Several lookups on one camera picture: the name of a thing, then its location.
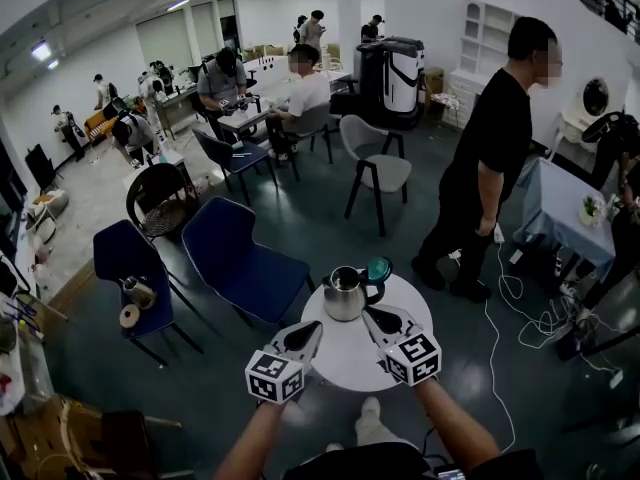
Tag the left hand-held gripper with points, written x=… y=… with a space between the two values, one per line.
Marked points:
x=275 y=378

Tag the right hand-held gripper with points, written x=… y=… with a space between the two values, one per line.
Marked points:
x=414 y=360

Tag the stainless steel electric kettle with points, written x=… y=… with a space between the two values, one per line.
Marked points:
x=342 y=300

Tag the person's left forearm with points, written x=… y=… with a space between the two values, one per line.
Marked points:
x=250 y=443

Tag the person's right forearm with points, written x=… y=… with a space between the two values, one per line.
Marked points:
x=457 y=428

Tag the round white side table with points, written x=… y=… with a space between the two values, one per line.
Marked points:
x=350 y=358

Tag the white power adapter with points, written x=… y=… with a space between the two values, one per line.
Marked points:
x=454 y=255

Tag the blue plastic chair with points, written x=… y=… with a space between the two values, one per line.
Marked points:
x=230 y=243
x=120 y=248

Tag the person's black shirt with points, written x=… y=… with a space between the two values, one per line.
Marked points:
x=370 y=463

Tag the white power strip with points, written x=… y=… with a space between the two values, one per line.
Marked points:
x=499 y=235

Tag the grey chair black legs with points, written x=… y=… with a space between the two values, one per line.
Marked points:
x=310 y=123
x=380 y=170

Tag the small lit screen device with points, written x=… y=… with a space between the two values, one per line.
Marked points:
x=450 y=473

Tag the small brass kettle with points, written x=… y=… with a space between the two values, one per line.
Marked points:
x=140 y=295

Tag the round wooden disc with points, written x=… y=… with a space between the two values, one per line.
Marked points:
x=129 y=316

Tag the dark round wicker chair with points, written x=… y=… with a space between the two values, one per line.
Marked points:
x=160 y=218

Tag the wooden chair brown seat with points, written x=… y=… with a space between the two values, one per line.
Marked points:
x=125 y=438

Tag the table with pale blue cloth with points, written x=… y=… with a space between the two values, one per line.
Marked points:
x=555 y=203

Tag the dark blue padded chair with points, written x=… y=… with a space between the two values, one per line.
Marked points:
x=215 y=145

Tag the small white square table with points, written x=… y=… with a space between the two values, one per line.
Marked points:
x=170 y=160

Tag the white rectangular table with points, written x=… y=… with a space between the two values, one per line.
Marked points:
x=260 y=113

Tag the floral cushion stool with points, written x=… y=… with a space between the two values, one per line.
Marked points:
x=445 y=102

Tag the small white flower pot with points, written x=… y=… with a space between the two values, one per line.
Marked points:
x=591 y=215

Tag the white plug adapter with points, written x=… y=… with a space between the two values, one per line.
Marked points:
x=616 y=379

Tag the black and white machine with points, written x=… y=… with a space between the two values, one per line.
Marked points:
x=400 y=83

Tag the brown cardboard box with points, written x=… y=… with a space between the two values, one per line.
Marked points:
x=434 y=79

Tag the grey metal desk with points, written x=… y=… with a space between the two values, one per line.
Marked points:
x=177 y=103

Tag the white vanity table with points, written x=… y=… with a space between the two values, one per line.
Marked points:
x=570 y=125

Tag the long white table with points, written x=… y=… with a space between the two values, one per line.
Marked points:
x=272 y=68

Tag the cluttered white table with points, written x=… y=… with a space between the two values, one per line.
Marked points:
x=17 y=358

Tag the beige floor cushion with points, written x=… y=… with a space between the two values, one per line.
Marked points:
x=50 y=203

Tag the orange sofa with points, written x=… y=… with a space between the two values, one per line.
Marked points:
x=100 y=125

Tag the round mirror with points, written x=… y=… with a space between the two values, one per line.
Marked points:
x=596 y=97

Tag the black flat panel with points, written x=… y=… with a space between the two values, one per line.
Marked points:
x=41 y=168

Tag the white shelf cabinet desk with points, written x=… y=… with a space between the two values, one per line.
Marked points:
x=487 y=28

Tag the short ceiling light strip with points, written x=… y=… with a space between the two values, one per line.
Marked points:
x=178 y=4

